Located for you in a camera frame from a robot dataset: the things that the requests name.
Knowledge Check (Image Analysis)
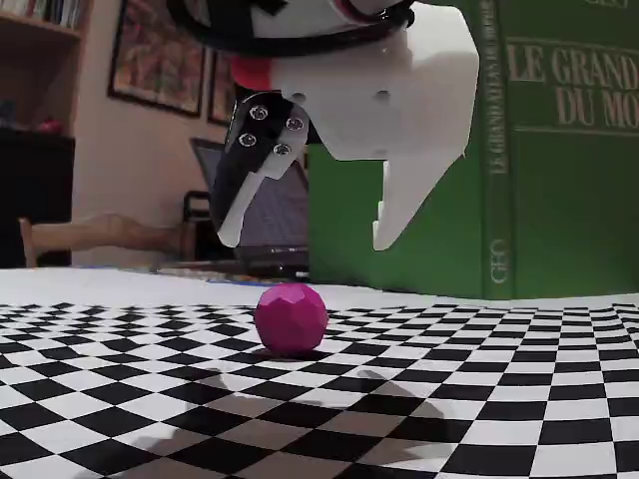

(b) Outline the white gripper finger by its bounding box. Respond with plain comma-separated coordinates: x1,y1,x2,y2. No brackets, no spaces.
371,156,466,251

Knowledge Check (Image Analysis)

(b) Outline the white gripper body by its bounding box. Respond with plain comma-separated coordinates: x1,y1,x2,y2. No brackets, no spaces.
232,7,478,164

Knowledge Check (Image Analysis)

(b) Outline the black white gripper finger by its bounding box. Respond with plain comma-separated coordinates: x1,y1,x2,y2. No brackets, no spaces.
209,91,311,249

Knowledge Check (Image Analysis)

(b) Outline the pink faceted ball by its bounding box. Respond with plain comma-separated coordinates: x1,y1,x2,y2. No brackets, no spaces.
253,280,329,358

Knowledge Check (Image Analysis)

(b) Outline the open black laptop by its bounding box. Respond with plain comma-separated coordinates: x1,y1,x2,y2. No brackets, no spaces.
189,138,312,278

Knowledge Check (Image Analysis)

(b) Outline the narrow framed picture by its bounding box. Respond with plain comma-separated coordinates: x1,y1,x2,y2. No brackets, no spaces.
206,48,242,127

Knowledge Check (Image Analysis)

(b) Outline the wide framed picture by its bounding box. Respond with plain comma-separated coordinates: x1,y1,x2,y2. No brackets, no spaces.
106,0,208,119

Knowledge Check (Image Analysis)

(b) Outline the wooden chair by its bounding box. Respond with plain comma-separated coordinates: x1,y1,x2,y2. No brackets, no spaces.
18,213,197,269

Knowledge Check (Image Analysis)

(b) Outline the large green atlas book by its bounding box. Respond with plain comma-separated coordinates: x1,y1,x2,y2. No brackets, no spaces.
305,0,639,301

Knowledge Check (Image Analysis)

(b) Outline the black low cabinet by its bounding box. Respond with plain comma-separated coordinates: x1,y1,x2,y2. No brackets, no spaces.
0,127,77,269

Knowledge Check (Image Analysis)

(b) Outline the row of upright books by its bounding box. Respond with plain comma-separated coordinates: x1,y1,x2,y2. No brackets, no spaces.
0,0,85,29

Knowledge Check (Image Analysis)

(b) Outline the checkered print white sheet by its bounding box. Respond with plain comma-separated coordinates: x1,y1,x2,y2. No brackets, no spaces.
0,266,639,479

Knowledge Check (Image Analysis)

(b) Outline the black bag handle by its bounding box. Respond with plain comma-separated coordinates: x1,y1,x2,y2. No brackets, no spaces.
181,190,217,261

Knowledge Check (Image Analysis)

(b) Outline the long wooden wall shelf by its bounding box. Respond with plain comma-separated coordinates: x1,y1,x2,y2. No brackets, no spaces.
0,0,95,137

